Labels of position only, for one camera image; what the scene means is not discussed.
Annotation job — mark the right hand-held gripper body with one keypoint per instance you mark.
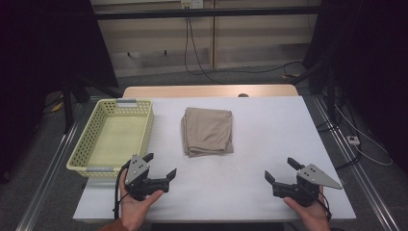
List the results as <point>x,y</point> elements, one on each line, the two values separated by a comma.
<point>312,176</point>

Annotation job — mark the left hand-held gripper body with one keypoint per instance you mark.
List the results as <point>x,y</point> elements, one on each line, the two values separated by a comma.
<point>137,173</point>

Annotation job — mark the yellow plastic basket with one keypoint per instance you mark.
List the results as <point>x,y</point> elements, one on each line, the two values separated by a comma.
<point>112,141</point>

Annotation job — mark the beige cloth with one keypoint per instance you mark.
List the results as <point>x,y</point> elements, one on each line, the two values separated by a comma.
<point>207,131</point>

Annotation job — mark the person's left hand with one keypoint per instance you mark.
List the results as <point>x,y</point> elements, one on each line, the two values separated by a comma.
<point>134,210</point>

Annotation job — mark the person's right hand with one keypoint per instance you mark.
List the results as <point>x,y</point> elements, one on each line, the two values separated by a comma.
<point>312,216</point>

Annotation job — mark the white table sheet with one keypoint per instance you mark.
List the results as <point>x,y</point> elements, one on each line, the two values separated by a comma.
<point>256,144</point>

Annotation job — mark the white power strip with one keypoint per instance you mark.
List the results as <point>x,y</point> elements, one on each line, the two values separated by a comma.
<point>353,140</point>

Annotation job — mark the black metal stand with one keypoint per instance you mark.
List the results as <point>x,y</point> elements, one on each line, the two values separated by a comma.
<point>67,106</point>

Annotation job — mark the black curtain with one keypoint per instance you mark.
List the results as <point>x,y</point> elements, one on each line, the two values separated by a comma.
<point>369,64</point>
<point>38,64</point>

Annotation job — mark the black horizontal bar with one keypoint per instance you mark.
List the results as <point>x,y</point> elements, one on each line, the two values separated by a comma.
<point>208,13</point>

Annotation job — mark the metal floor rail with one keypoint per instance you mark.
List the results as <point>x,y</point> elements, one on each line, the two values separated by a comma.
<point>365,183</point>
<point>48,179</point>

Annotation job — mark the white wall socket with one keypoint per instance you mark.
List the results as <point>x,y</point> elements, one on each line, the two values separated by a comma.
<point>191,3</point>

